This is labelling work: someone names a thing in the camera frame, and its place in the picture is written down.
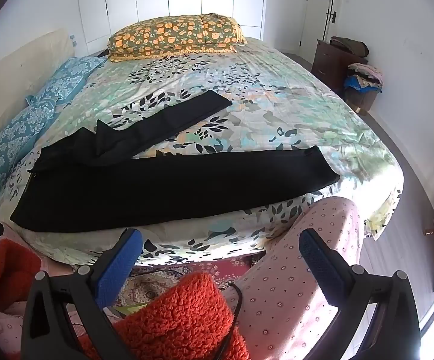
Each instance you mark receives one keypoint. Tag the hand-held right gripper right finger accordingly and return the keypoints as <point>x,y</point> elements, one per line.
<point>322,266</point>

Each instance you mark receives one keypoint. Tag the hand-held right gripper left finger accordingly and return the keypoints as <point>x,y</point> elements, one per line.
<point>117,266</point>

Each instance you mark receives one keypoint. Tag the black pants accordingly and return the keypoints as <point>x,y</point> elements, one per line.
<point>164,191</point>

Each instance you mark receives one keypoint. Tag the person's pink pajama leg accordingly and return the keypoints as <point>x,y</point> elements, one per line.
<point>3,326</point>
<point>292,288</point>

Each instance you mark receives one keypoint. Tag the person's orange knitted sweater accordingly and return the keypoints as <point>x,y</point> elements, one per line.
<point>175,318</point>

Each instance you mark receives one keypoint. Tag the blue damask pillow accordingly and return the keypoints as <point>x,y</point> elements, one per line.
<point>11,138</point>
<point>67,78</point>

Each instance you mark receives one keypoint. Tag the blue patterned pillows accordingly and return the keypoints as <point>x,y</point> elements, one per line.
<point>7,71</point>

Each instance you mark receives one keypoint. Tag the bed with floral sheet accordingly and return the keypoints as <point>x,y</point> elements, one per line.
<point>262,93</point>

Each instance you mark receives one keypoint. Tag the mixed colour clothes pile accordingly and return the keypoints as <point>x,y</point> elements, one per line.
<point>365,77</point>

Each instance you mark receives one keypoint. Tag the brown wooden dresser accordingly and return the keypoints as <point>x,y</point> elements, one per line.
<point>325,63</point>

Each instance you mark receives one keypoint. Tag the dark folded clothes pile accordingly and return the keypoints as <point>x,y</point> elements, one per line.
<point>350,47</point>

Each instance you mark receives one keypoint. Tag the orange green patterned pillow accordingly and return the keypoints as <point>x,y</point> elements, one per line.
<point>172,37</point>

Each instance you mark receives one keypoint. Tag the white door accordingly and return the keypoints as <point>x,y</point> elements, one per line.
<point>316,22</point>

